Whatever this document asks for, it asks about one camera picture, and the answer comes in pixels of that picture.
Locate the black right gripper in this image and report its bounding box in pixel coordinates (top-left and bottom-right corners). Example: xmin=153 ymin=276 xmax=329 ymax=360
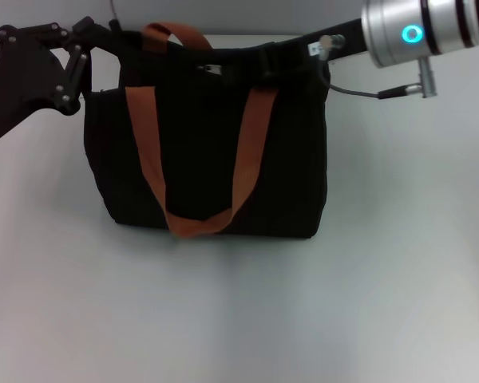
xmin=222 ymin=17 xmax=371 ymax=89

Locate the right gripper cable with plug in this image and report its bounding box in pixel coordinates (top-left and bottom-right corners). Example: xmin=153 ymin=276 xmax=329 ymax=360
xmin=318 ymin=34 xmax=439 ymax=99

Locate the silver zipper pull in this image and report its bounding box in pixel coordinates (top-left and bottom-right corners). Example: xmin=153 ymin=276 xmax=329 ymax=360
xmin=198 ymin=63 xmax=225 ymax=77

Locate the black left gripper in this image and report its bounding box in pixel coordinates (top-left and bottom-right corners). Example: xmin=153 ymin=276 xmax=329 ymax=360
xmin=0 ymin=15 xmax=120 ymax=151

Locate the black bag with brown straps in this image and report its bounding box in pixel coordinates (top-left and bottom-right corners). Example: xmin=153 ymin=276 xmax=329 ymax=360
xmin=82 ymin=18 xmax=331 ymax=240

